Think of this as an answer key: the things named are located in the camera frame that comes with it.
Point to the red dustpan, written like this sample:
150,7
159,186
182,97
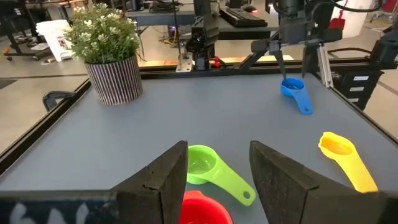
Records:
337,23

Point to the yellow measuring cup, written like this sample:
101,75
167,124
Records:
354,168

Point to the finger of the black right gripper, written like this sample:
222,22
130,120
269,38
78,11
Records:
280,63
308,57

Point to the black diagonal frame brace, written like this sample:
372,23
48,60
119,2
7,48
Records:
252,59

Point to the silver metal bracket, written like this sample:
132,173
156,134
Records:
184,65

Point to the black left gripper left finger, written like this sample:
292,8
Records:
161,193

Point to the grey desk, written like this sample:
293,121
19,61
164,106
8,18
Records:
155,17

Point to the potted plant in striped pot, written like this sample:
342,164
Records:
115,82

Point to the black labelled drawer cabinet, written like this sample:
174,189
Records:
345,90

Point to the green measuring cup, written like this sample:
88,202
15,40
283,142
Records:
224,182

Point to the white bucket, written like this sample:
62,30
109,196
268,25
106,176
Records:
53,34

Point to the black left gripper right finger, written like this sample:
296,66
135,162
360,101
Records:
276,186

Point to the red measuring cup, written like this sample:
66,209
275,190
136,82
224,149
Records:
205,211

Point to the black rolling cart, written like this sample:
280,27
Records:
12,31

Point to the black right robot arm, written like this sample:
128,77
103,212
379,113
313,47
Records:
202,37

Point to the silver aluminium frame post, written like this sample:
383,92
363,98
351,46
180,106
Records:
325,68

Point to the blue measuring cup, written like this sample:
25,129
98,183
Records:
300,99

